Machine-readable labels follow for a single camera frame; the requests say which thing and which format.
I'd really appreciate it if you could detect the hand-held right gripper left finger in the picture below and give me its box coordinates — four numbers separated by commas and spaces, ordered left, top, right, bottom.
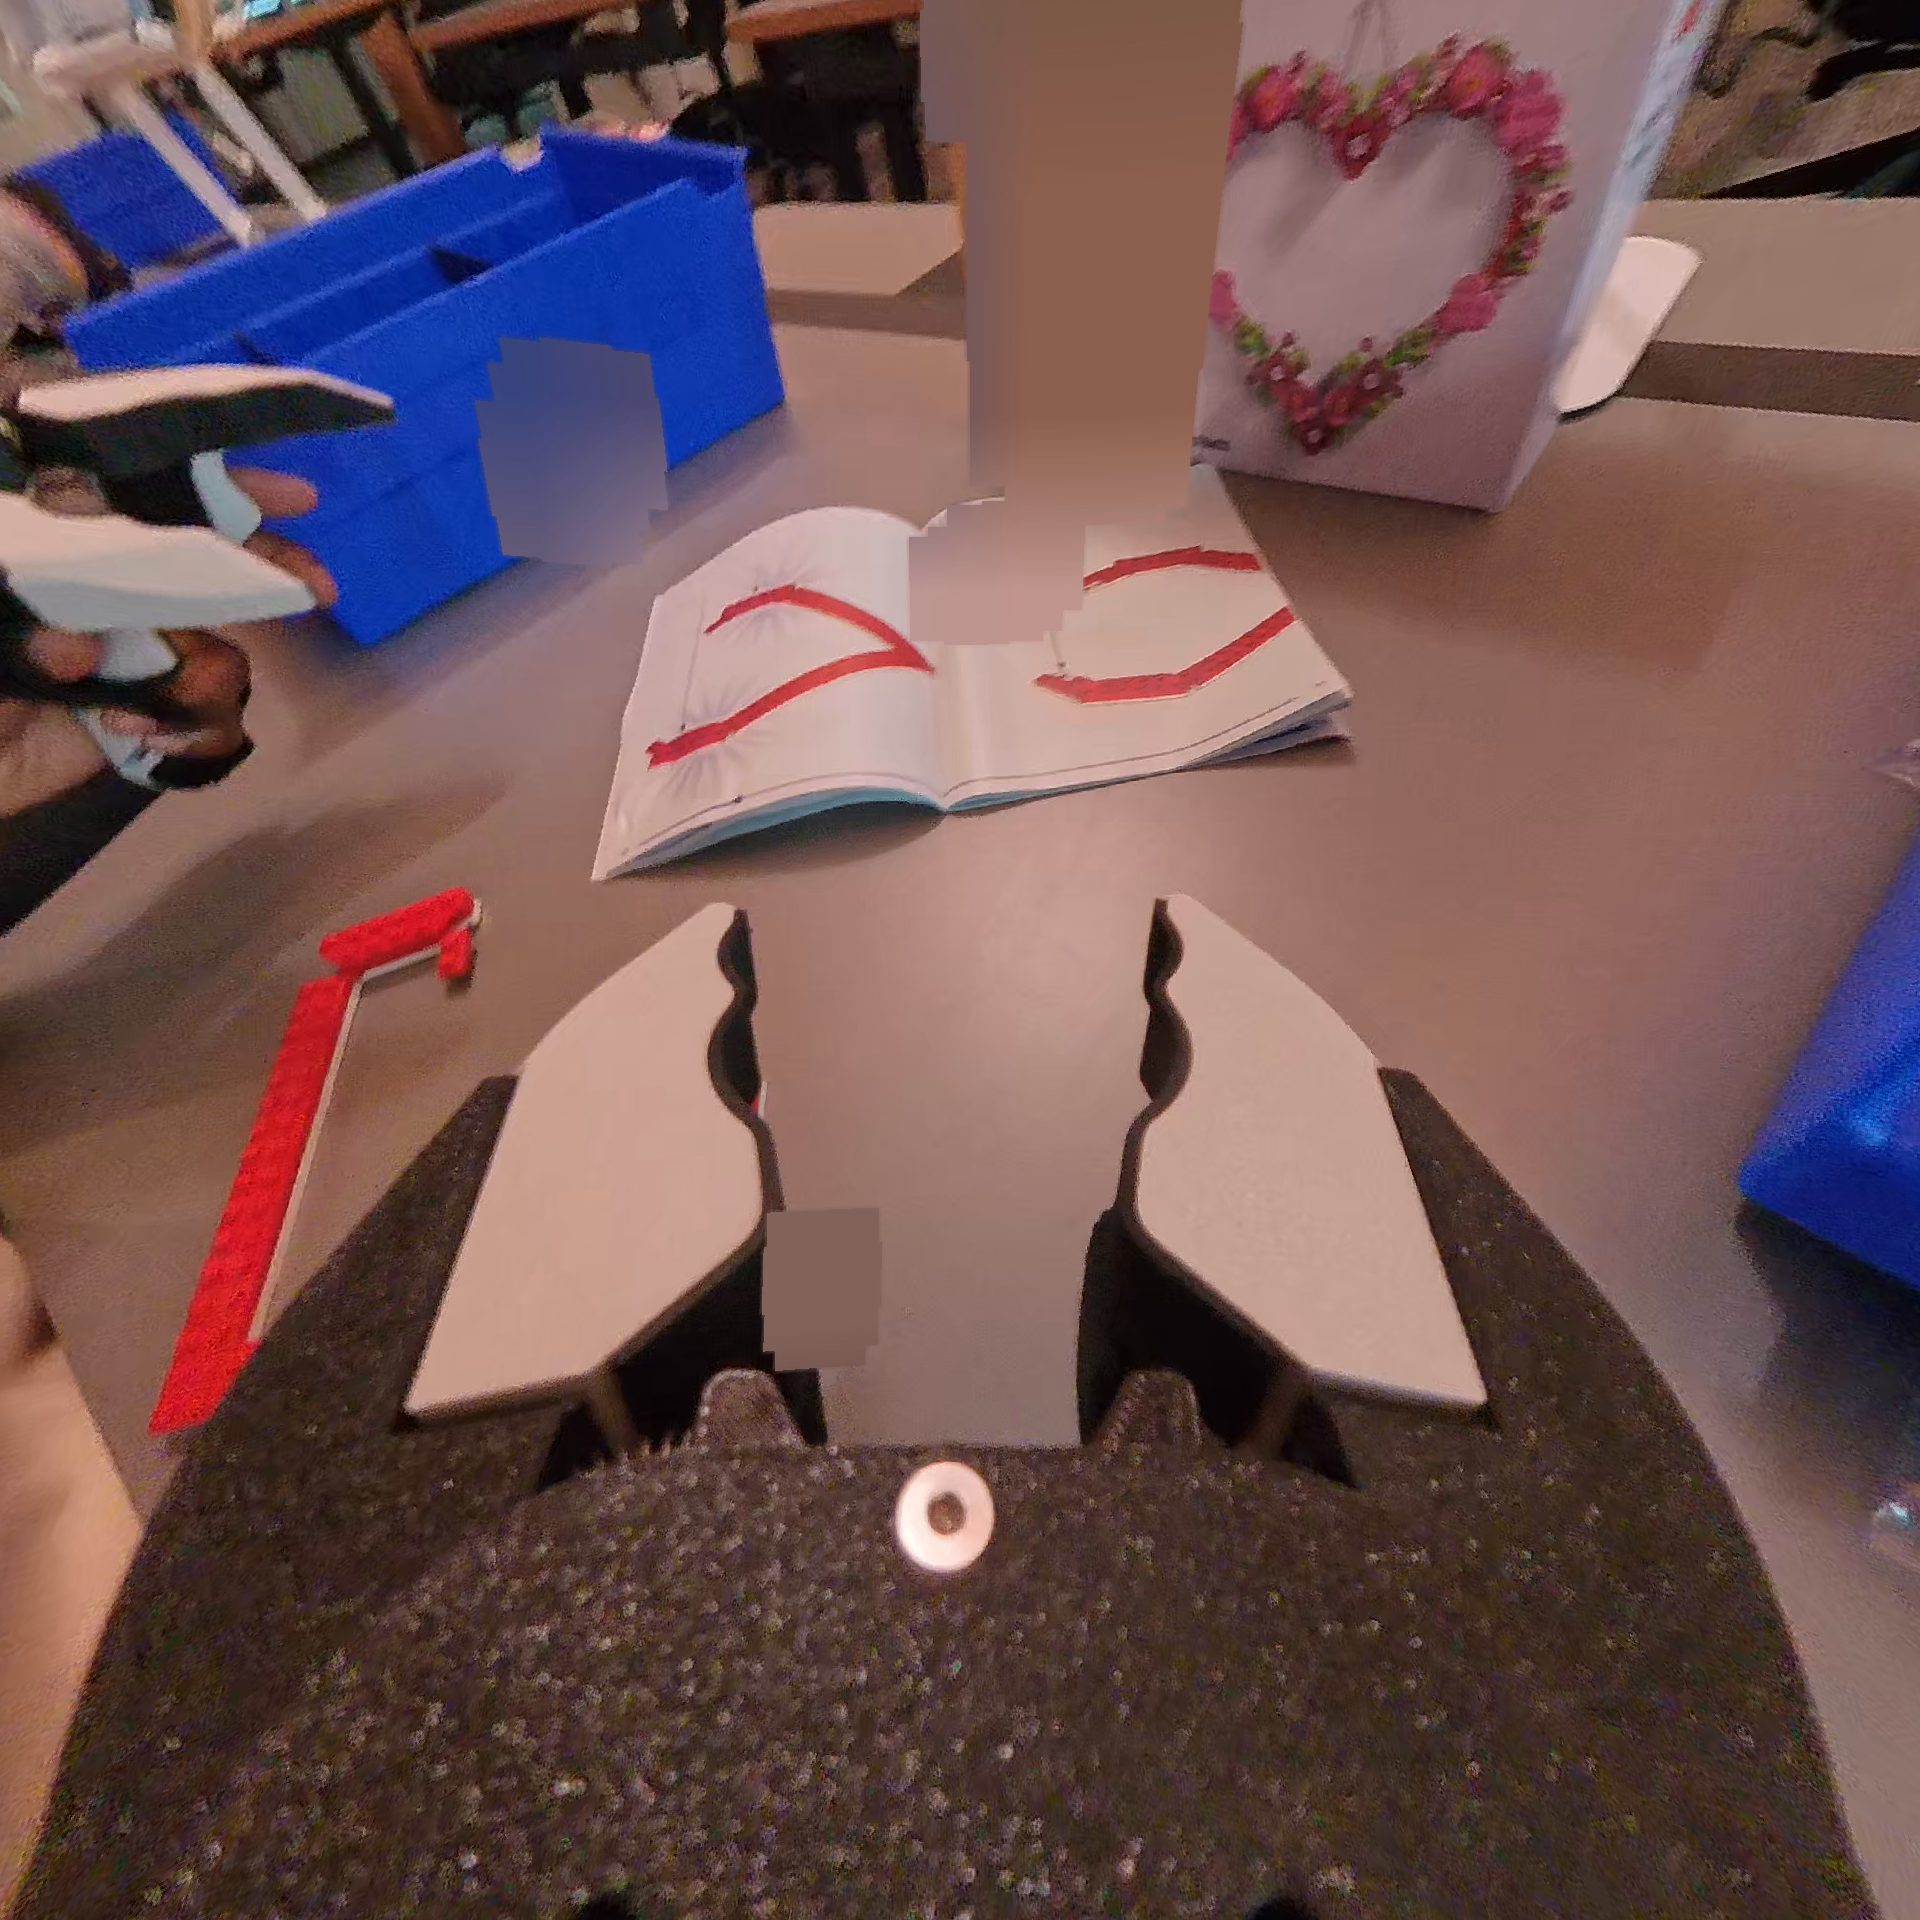
403, 899, 786, 1459

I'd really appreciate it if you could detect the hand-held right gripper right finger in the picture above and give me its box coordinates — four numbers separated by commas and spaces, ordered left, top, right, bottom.
1117, 893, 1490, 1454

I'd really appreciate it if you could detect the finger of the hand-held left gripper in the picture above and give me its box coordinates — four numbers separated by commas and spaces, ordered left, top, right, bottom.
7, 367, 400, 485
0, 491, 324, 632

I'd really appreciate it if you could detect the red brick frame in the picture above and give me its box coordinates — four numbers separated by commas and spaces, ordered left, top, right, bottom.
146, 975, 362, 1437

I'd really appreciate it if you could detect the person's left forearm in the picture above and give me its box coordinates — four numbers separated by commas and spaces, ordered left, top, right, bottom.
0, 704, 191, 939

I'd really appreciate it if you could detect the grey desk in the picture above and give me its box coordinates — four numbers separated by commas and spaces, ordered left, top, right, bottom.
0, 194, 1920, 1920

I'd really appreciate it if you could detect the person's left hand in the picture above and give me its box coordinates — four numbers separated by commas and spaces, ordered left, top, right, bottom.
31, 464, 344, 797

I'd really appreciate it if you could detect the small blue bin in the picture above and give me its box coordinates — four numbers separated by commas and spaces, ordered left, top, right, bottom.
0, 128, 242, 278

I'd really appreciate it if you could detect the wooden table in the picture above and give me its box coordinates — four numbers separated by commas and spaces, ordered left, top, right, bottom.
209, 0, 472, 168

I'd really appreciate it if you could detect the white instruction booklet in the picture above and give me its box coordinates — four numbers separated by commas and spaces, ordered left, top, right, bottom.
591, 503, 1355, 882

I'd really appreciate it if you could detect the blue compartment bin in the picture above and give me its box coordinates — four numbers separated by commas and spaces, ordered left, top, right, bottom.
64, 123, 789, 649

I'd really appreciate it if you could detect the blue plastic container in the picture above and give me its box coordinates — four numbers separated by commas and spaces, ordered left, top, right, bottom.
1738, 861, 1920, 1296

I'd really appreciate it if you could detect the person's beige shirt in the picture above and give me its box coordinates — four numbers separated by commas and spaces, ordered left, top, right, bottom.
0, 1237, 146, 1704

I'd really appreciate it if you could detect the white flat board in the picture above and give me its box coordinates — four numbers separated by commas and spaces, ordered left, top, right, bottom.
1553, 234, 1705, 415

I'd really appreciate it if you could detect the white flower heart box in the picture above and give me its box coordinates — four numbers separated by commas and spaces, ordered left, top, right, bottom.
1192, 0, 1729, 514

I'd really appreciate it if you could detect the white table frame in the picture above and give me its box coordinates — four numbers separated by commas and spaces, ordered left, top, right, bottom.
31, 0, 329, 249

